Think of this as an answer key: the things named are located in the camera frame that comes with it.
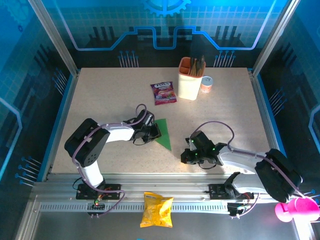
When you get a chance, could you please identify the green cloth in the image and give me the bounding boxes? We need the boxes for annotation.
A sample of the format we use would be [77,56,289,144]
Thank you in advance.
[151,117,173,152]

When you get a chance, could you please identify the purple candy bag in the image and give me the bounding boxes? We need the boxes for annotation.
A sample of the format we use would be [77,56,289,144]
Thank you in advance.
[150,80,178,106]

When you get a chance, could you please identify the cream holder with orange rim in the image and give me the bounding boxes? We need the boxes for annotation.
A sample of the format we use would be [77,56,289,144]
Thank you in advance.
[177,56,207,101]

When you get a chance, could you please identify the small circuit board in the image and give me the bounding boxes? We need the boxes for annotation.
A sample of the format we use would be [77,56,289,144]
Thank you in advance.
[86,201,106,210]
[226,201,251,216]

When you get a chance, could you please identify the yellow chips bag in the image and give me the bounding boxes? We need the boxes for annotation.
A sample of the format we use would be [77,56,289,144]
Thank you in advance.
[139,191,175,229]

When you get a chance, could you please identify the small orange can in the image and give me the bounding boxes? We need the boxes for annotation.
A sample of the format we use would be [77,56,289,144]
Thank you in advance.
[199,76,214,94]

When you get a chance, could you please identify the brown wooden sticks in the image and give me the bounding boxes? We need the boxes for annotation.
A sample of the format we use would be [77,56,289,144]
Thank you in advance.
[189,57,199,76]

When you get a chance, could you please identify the pink plastic cup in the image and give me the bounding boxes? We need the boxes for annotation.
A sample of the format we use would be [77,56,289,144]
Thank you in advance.
[274,196,320,223]

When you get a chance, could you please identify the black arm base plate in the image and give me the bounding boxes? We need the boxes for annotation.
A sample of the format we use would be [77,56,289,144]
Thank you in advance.
[208,183,255,200]
[75,183,122,200]

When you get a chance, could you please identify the long aluminium frame beam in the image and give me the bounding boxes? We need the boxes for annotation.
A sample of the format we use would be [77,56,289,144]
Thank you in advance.
[32,173,301,201]

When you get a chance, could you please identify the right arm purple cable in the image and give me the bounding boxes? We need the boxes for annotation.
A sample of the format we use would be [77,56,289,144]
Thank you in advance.
[193,121,305,220]

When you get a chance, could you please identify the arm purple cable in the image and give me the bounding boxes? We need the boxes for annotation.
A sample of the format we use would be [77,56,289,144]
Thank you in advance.
[71,103,148,219]
[193,121,305,220]

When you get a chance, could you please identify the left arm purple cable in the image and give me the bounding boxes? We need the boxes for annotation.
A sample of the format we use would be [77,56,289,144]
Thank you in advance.
[71,103,148,219]

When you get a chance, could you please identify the slotted grey cable duct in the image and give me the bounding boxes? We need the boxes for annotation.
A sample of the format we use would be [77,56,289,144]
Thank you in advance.
[39,201,232,214]

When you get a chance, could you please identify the dark utensil handle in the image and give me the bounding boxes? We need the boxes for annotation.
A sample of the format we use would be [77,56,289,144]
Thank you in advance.
[196,54,206,75]

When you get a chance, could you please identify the aluminium side rail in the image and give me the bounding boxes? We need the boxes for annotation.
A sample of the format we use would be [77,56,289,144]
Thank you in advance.
[247,67,288,181]
[41,69,81,182]

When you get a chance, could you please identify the thin black wire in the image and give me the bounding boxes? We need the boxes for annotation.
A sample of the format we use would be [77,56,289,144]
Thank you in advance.
[72,176,87,192]

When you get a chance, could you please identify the aluminium frame post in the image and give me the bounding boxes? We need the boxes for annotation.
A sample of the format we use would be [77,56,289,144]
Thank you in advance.
[251,0,301,76]
[27,0,81,77]

